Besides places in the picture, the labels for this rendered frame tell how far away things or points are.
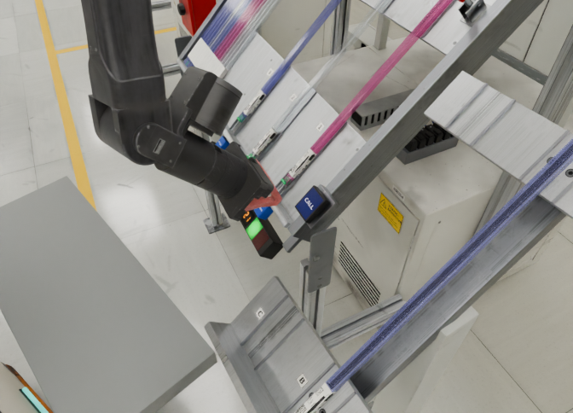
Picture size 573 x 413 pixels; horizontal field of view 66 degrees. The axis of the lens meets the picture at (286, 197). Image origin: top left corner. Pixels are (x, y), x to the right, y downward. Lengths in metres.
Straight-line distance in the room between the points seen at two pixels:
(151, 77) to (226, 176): 0.16
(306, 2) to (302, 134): 1.52
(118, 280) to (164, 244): 0.84
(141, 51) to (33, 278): 0.62
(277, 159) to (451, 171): 0.44
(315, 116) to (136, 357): 0.53
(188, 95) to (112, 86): 0.09
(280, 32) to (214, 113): 1.80
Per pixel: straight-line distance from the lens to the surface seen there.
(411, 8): 0.84
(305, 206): 0.71
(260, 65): 1.02
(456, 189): 1.05
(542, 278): 1.82
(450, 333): 0.60
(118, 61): 0.45
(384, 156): 0.75
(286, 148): 0.85
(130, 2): 0.45
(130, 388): 0.80
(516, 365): 1.59
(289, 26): 2.31
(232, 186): 0.56
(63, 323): 0.90
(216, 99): 0.52
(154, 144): 0.47
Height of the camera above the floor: 1.31
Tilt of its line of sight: 45 degrees down
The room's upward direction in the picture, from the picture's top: straight up
